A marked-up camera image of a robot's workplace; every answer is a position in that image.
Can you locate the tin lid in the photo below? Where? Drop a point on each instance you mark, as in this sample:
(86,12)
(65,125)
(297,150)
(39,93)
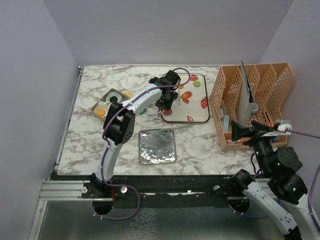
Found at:
(157,146)

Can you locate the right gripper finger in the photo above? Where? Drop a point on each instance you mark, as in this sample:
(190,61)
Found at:
(238,131)
(260,127)

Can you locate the white paper cup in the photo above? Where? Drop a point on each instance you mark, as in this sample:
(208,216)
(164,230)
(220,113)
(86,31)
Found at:
(101,106)
(119,96)

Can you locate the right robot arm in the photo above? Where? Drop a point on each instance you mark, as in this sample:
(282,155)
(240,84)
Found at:
(293,214)

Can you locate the white folder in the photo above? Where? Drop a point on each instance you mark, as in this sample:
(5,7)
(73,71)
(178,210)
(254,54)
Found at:
(246,106)

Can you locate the green round cookie far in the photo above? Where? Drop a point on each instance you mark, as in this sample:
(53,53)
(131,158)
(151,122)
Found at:
(197,84)

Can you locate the peach file organizer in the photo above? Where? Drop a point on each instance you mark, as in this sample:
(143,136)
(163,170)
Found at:
(269,83)

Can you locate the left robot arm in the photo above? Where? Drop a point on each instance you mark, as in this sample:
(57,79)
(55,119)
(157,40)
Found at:
(119,127)

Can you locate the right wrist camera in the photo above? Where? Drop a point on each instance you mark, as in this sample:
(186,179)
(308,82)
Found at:
(282,125)

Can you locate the strawberry tray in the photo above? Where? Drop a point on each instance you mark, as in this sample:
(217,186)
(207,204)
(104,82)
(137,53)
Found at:
(191,104)

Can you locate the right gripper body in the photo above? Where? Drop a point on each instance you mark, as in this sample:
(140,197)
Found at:
(260,139)

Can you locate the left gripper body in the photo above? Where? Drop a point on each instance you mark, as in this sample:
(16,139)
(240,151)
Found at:
(166,102)

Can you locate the orange round cookie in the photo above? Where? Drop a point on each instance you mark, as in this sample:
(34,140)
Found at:
(101,112)

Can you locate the aluminium frame rail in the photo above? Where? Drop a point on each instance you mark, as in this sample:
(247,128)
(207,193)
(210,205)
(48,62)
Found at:
(61,212)

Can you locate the black sandwich cookie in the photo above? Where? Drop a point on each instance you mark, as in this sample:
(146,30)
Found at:
(113,99)

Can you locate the gold cookie tin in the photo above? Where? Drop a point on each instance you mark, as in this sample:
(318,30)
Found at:
(102,101)

